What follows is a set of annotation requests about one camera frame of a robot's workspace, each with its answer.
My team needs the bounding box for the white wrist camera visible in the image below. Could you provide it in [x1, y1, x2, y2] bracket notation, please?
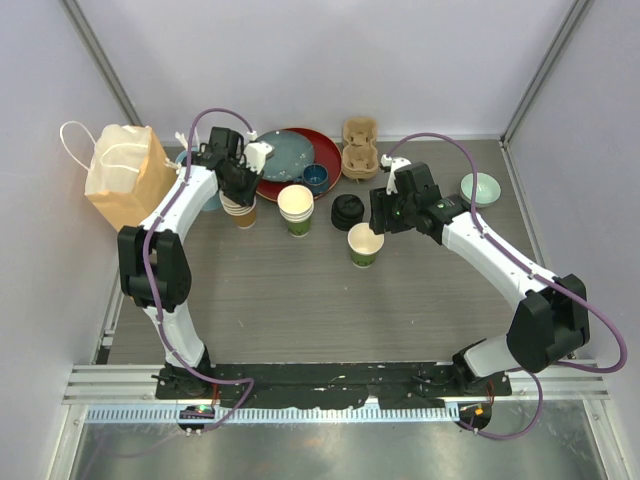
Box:
[243, 141, 274, 176]
[380, 154, 411, 195]

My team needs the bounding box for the pale green ceramic bowl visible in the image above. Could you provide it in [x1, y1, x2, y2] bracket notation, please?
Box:
[460, 173, 501, 208]

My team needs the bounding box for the single green paper cup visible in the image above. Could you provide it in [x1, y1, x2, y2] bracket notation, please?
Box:
[347, 222, 384, 268]

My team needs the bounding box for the green paper cup stack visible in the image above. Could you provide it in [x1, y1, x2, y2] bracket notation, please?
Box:
[277, 185, 314, 237]

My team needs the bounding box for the brown paper cup stack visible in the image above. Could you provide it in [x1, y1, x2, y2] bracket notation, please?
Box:
[220, 194, 257, 229]

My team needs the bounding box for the aluminium frame rail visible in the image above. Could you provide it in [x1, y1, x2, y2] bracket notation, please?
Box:
[63, 364, 610, 405]

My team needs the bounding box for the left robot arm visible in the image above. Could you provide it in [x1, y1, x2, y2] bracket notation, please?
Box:
[117, 127, 273, 399]

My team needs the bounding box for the red round tray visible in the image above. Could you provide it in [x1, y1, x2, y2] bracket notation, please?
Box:
[257, 127, 341, 202]

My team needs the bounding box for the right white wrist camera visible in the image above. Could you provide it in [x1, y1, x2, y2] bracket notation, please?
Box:
[380, 154, 411, 195]

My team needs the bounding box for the blue-grey ceramic plate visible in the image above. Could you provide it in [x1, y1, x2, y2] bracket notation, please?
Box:
[244, 130, 315, 183]

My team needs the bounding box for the cardboard cup carrier stack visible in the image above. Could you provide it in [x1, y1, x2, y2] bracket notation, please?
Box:
[341, 116, 379, 180]

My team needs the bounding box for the small dark blue bowl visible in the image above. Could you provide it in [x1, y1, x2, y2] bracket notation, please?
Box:
[302, 164, 330, 196]

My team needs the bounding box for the white slotted cable duct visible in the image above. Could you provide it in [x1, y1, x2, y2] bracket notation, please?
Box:
[85, 403, 459, 426]

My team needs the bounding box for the brown paper bag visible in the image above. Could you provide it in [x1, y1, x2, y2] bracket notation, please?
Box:
[85, 124, 178, 231]

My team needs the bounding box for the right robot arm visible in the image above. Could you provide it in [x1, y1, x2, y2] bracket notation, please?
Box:
[369, 157, 590, 395]

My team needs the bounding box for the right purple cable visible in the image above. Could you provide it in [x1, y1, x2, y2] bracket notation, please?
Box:
[384, 132, 628, 441]

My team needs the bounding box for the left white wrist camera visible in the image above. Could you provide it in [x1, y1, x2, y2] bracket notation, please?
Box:
[243, 141, 274, 176]

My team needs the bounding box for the light blue cylinder holder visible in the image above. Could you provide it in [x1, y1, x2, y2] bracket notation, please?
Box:
[176, 150, 222, 212]

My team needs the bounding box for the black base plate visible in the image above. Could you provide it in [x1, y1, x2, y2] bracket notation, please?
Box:
[153, 362, 512, 410]

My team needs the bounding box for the black cup lid stack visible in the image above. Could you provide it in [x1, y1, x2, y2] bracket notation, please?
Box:
[331, 194, 365, 232]

